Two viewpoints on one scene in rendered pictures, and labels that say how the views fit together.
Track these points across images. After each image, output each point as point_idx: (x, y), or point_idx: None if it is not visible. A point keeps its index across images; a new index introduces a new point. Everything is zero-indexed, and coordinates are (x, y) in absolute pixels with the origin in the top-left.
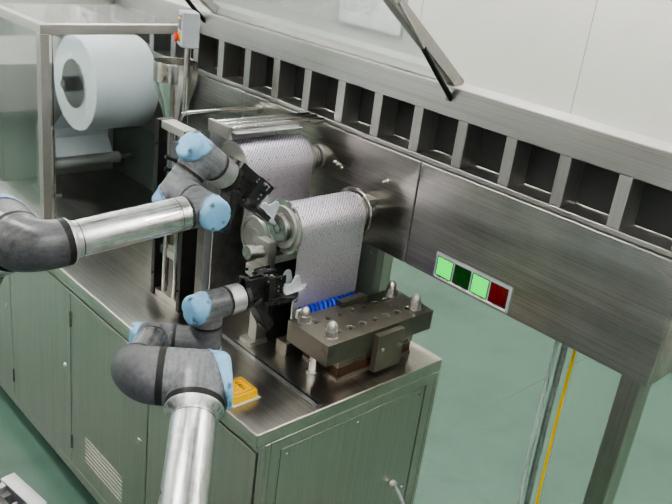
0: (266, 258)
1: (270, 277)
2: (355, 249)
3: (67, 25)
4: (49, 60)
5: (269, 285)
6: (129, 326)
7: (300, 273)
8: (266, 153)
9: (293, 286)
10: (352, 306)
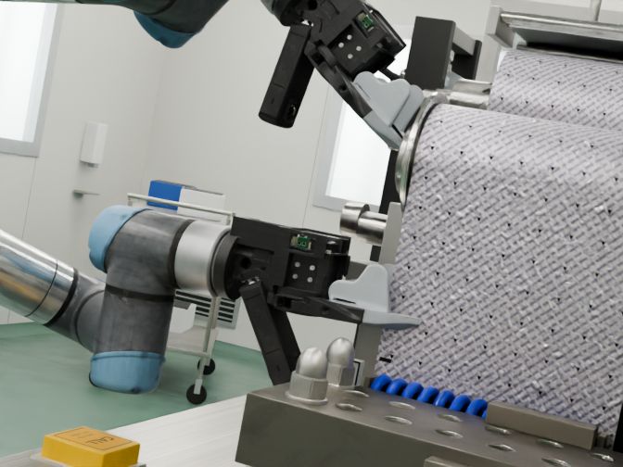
0: (382, 244)
1: (299, 236)
2: (617, 289)
3: (538, 3)
4: (495, 56)
5: (276, 245)
6: (230, 399)
7: (406, 278)
8: (561, 71)
9: (360, 292)
10: (520, 433)
